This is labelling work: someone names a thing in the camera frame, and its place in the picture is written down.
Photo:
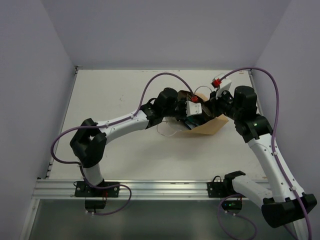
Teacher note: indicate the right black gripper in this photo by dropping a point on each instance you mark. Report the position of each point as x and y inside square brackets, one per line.
[213, 102]

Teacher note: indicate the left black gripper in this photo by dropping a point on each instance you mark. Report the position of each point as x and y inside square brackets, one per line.
[185, 116]

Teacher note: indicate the brown paper bag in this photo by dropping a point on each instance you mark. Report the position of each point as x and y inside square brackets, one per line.
[170, 127]

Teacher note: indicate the blue snack packet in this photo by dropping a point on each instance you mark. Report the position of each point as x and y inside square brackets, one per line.
[192, 122]

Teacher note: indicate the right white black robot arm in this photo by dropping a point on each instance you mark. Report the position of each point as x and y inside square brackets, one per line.
[285, 201]

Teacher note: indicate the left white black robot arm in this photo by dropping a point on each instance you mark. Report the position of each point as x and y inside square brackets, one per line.
[88, 143]

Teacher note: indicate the black snack bag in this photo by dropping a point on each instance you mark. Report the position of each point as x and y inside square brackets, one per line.
[206, 114]

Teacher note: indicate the right black controller box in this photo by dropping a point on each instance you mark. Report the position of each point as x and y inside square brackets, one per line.
[232, 205]

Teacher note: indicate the black controller box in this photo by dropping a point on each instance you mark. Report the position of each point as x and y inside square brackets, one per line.
[232, 205]
[94, 205]

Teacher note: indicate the left black controller box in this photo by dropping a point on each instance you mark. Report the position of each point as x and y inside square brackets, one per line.
[94, 205]

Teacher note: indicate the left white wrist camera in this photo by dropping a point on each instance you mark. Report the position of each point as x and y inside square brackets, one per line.
[193, 109]

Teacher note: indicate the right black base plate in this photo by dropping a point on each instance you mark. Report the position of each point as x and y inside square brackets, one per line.
[220, 188]

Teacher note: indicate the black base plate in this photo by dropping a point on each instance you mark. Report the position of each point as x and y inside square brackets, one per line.
[220, 188]
[106, 189]

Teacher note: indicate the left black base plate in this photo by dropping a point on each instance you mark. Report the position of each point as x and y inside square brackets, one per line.
[106, 189]

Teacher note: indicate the aluminium mounting rail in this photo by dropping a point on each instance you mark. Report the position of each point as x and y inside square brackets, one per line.
[64, 189]

